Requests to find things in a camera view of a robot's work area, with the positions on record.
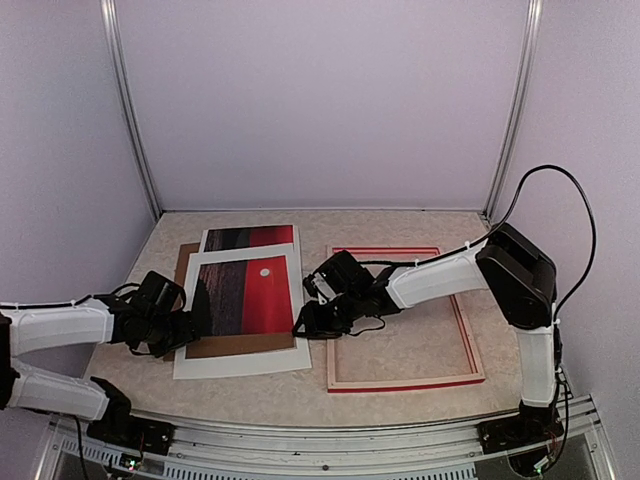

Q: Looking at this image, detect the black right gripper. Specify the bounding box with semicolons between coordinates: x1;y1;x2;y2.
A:
291;290;362;339

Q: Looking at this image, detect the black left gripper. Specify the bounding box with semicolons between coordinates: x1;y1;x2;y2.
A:
144;309;200;358

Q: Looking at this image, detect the white photo mat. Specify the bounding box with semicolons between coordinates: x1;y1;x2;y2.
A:
173;244;311;380

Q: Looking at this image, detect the wooden picture frame red edge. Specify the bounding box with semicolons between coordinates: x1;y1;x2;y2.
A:
325;244;487;395

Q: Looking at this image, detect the red and black photo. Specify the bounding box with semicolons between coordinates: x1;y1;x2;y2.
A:
192;225;294;337

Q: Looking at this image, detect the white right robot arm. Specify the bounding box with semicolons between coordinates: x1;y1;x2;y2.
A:
292;223;562;444

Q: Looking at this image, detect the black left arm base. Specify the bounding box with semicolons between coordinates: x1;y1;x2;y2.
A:
86;377;175;456

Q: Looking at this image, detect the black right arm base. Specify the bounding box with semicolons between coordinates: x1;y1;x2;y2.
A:
477;402;564;454

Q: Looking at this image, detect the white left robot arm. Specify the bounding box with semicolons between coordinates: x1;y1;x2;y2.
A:
1;271;208;445

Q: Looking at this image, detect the brown cardboard backing board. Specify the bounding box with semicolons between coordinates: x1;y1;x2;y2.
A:
174;243;295;360

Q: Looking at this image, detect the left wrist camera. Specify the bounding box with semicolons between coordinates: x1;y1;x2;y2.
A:
131;271;186;314

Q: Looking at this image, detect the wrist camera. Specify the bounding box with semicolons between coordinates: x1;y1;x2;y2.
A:
316;250;374;295
131;271;186;314

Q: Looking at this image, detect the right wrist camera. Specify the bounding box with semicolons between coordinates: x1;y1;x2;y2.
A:
316;250;374;295

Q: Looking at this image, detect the aluminium front rail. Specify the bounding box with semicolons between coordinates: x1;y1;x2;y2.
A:
34;394;616;480

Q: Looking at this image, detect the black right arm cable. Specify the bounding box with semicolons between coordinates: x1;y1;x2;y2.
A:
349;164;599;321

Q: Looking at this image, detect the right aluminium corner post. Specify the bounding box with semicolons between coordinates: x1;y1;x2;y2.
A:
482;0;544;221

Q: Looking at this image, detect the aluminium corner post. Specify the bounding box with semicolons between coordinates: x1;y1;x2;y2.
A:
100;0;164;222
482;0;544;221

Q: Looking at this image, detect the left aluminium corner post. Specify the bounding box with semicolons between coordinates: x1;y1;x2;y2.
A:
100;0;164;222

